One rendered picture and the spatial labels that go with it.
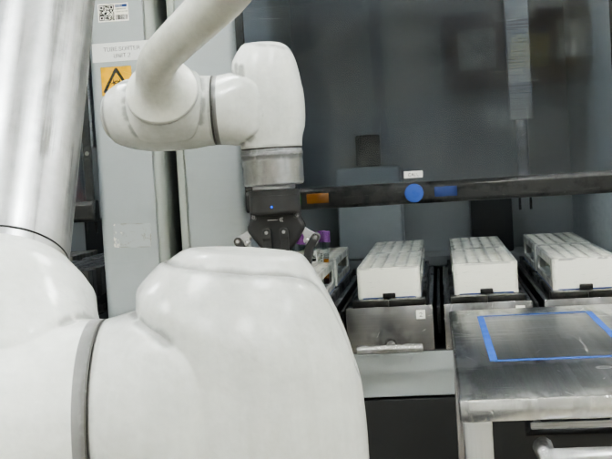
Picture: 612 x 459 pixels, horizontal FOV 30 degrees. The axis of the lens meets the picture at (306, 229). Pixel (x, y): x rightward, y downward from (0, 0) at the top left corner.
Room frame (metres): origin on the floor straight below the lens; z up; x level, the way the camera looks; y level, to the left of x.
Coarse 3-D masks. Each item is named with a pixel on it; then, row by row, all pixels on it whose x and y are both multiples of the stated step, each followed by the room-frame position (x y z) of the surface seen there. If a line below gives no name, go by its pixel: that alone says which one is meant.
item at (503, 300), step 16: (448, 272) 2.15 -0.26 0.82; (448, 288) 2.01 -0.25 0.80; (448, 304) 1.75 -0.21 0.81; (464, 304) 1.75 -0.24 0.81; (480, 304) 1.75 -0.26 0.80; (496, 304) 1.74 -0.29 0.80; (512, 304) 1.74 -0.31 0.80; (528, 304) 1.74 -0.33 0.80; (448, 320) 1.75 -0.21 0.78; (448, 336) 1.75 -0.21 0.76
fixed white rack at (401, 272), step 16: (368, 256) 2.05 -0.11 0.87; (384, 256) 2.03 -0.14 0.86; (400, 256) 2.01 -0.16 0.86; (416, 256) 1.99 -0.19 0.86; (368, 272) 1.80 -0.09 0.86; (384, 272) 1.80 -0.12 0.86; (400, 272) 1.80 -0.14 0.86; (416, 272) 1.79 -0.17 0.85; (368, 288) 1.80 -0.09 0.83; (384, 288) 1.80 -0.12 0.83; (400, 288) 1.80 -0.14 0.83; (416, 288) 1.79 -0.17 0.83
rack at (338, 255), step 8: (336, 248) 2.30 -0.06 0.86; (344, 248) 2.29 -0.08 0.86; (320, 256) 2.12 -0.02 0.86; (336, 256) 2.09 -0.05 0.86; (344, 256) 2.22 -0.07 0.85; (336, 264) 2.04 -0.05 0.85; (344, 264) 2.31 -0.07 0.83; (336, 272) 2.04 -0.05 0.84; (344, 272) 2.20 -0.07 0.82; (336, 280) 2.03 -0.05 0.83
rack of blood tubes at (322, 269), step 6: (312, 264) 1.95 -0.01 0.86; (318, 264) 1.93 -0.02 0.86; (324, 264) 1.93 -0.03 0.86; (330, 264) 1.94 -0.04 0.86; (318, 270) 1.82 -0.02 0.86; (324, 270) 1.84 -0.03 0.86; (330, 270) 1.93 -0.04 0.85; (324, 276) 1.83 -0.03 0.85; (330, 276) 2.00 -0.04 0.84; (330, 282) 1.98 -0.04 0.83; (330, 288) 1.91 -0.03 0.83; (330, 294) 1.91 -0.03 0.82
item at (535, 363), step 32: (480, 320) 1.46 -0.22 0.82; (512, 320) 1.45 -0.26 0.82; (544, 320) 1.43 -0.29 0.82; (576, 320) 1.41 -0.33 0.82; (608, 320) 1.40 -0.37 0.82; (480, 352) 1.22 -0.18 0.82; (512, 352) 1.20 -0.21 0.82; (544, 352) 1.19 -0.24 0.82; (576, 352) 1.18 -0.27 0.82; (608, 352) 1.17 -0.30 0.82; (480, 384) 1.04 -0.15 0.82; (512, 384) 1.03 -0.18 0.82; (544, 384) 1.02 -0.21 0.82; (576, 384) 1.02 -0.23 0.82; (608, 384) 1.01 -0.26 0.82; (480, 416) 0.98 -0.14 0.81; (512, 416) 0.97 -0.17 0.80; (544, 416) 0.97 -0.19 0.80; (576, 416) 0.97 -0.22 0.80; (608, 416) 0.96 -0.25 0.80; (480, 448) 0.98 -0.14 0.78; (544, 448) 0.94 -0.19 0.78; (576, 448) 0.93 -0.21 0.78; (608, 448) 0.93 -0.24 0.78
